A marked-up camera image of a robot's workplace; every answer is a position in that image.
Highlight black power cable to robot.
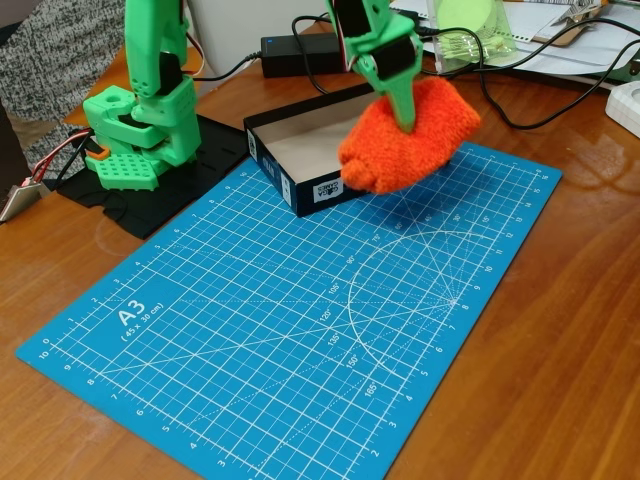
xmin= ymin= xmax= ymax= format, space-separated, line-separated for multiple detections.
xmin=192 ymin=53 xmax=264 ymax=82

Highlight long black cable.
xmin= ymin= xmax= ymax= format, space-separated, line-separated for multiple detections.
xmin=417 ymin=17 xmax=640 ymax=130

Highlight silver binder clip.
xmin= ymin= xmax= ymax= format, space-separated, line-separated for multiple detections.
xmin=551 ymin=0 xmax=610 ymax=27

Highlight orange fluffy cloth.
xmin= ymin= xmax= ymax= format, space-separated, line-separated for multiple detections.
xmin=338 ymin=76 xmax=482 ymax=195

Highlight clear bag with green items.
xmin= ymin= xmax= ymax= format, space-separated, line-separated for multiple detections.
xmin=430 ymin=0 xmax=517 ymax=75

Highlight white paper sheets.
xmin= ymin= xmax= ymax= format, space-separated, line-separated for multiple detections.
xmin=387 ymin=0 xmax=640 ymax=79

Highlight silver controller board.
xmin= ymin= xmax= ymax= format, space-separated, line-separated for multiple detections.
xmin=0 ymin=179 xmax=52 ymax=224

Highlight thin black looped cable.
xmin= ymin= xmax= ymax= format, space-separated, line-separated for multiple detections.
xmin=291 ymin=13 xmax=341 ymax=96

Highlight black cardboard box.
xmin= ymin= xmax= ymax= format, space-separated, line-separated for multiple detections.
xmin=243 ymin=82 xmax=454 ymax=219

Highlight red black wire bundle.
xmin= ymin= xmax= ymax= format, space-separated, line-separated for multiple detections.
xmin=29 ymin=127 xmax=99 ymax=189

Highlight green plastic bracket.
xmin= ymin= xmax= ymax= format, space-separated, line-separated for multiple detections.
xmin=610 ymin=59 xmax=640 ymax=85

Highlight grey speckled fabric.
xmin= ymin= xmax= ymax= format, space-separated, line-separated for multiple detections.
xmin=0 ymin=0 xmax=129 ymax=174

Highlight black power adapter blue LED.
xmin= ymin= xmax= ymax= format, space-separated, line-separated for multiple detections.
xmin=259 ymin=32 xmax=361 ymax=79

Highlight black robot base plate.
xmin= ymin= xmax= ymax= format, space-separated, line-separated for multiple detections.
xmin=56 ymin=114 xmax=251 ymax=240

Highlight brown clipboard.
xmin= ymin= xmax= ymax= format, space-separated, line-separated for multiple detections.
xmin=531 ymin=18 xmax=609 ymax=47

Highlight blue A3 cutting mat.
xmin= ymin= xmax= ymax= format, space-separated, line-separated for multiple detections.
xmin=14 ymin=140 xmax=564 ymax=480

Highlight white plastic device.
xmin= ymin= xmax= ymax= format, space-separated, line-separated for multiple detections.
xmin=604 ymin=82 xmax=640 ymax=140

